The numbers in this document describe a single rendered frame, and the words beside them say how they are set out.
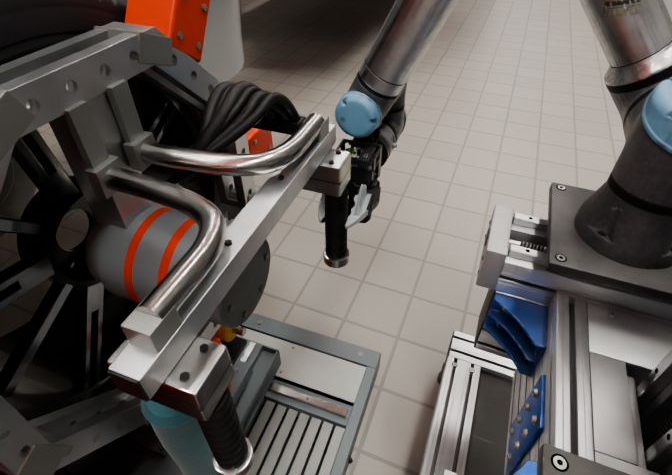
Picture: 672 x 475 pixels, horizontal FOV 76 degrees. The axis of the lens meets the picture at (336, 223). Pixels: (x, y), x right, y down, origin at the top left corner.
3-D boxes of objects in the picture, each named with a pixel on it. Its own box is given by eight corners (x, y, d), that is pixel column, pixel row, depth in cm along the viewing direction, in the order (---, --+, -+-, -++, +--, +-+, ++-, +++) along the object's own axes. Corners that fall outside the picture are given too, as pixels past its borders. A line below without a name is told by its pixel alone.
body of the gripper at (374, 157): (329, 155, 70) (352, 122, 78) (330, 197, 75) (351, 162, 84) (374, 163, 68) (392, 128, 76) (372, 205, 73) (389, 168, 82)
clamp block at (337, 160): (296, 168, 67) (294, 138, 63) (351, 179, 64) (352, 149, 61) (282, 186, 63) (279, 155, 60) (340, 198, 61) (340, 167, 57)
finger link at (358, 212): (344, 203, 63) (354, 169, 70) (344, 233, 67) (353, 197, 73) (365, 205, 62) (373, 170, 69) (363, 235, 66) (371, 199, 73)
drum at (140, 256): (163, 246, 71) (137, 175, 62) (279, 279, 65) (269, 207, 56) (100, 310, 61) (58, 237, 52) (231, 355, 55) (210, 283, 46)
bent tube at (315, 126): (210, 111, 65) (195, 38, 58) (329, 132, 60) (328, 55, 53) (131, 172, 52) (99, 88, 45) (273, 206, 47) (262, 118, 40)
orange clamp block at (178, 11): (157, 57, 61) (166, -8, 60) (203, 64, 59) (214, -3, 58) (119, 40, 55) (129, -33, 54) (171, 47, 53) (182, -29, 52)
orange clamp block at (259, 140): (218, 165, 83) (241, 142, 89) (254, 172, 81) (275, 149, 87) (211, 132, 78) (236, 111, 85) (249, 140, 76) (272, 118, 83)
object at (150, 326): (118, 182, 51) (83, 97, 44) (264, 218, 46) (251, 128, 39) (-22, 289, 38) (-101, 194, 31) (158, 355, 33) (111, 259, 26)
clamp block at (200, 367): (157, 345, 43) (142, 312, 39) (237, 374, 40) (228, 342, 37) (122, 390, 39) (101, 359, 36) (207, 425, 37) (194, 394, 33)
